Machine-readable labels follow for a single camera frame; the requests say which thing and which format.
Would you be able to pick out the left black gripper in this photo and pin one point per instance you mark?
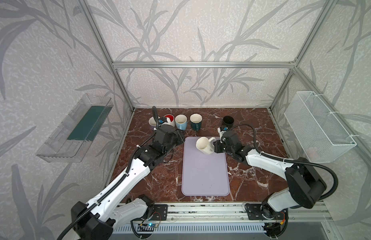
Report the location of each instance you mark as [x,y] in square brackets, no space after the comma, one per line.
[177,137]

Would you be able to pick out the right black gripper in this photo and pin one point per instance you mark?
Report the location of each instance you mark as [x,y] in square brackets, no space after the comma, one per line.
[219,145]

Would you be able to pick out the white mug red interior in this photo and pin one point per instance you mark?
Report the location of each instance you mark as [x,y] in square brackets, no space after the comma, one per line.
[172,119]

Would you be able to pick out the lavender purple mug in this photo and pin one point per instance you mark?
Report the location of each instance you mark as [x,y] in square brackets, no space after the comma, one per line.
[152,123]

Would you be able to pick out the light blue mug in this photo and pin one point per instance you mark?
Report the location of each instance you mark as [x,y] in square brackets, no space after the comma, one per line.
[181,122]

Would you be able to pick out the black mug white rim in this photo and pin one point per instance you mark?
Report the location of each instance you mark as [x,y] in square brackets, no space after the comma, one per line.
[228,121]

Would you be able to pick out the white octagonal mug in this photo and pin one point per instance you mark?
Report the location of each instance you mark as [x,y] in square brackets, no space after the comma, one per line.
[205,145]

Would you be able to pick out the dark green mug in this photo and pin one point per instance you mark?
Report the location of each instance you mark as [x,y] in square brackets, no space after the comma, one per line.
[196,122]

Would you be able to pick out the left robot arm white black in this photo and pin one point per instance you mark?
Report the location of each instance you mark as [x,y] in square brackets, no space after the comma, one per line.
[96,219]

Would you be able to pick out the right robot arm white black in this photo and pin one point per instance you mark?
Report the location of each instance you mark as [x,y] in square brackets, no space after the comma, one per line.
[307,183]

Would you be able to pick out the lavender rectangular tray mat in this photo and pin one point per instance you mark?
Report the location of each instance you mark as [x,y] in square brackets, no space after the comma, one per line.
[203,175]

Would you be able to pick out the green pad in bin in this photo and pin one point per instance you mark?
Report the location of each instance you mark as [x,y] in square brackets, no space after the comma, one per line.
[89,126]

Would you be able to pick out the green circuit board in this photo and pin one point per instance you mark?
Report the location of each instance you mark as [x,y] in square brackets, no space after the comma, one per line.
[149,226]

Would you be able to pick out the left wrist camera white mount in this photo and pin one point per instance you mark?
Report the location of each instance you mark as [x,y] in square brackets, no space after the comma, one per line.
[164,121]

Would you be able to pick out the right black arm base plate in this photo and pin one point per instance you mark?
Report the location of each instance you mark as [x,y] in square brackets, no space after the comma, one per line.
[263,212]

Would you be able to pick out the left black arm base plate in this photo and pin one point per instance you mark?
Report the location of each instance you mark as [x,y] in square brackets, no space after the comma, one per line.
[156,212]

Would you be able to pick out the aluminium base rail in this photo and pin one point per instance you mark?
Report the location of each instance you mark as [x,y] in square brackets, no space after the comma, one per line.
[210,212]

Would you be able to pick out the aluminium frame crossbar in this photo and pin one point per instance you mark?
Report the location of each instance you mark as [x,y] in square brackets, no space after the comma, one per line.
[156,65]

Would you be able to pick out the white wire mesh basket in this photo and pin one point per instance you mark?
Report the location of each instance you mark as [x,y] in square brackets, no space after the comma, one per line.
[321,135]

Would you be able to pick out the clear plastic wall bin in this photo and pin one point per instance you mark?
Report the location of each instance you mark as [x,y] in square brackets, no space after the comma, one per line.
[57,149]

